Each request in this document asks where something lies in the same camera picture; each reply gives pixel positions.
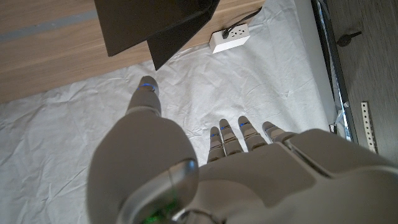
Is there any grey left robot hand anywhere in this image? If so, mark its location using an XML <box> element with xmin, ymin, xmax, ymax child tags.
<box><xmin>86</xmin><ymin>75</ymin><xmax>398</xmax><ymax>224</ymax></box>

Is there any black photo album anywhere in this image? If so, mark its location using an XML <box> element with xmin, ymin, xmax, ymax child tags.
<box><xmin>94</xmin><ymin>0</ymin><xmax>221</xmax><ymax>71</ymax></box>

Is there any white backdrop cloth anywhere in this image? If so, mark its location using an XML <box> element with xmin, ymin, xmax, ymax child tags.
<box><xmin>0</xmin><ymin>0</ymin><xmax>330</xmax><ymax>224</ymax></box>

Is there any white perforated strip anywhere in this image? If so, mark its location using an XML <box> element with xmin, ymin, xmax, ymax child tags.
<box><xmin>360</xmin><ymin>101</ymin><xmax>377</xmax><ymax>153</ymax></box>

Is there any white power strip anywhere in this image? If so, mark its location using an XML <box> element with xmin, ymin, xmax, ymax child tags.
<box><xmin>208</xmin><ymin>23</ymin><xmax>251</xmax><ymax>54</ymax></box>

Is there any dark wooden door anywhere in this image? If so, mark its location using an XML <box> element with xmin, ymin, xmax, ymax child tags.
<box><xmin>325</xmin><ymin>0</ymin><xmax>398</xmax><ymax>162</ymax></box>

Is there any black door handle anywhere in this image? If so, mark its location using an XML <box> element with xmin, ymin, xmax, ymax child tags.
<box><xmin>336</xmin><ymin>29</ymin><xmax>363</xmax><ymax>47</ymax></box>

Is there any black plug cable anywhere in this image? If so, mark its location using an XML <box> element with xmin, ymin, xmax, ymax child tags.
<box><xmin>222</xmin><ymin>6</ymin><xmax>263</xmax><ymax>40</ymax></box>

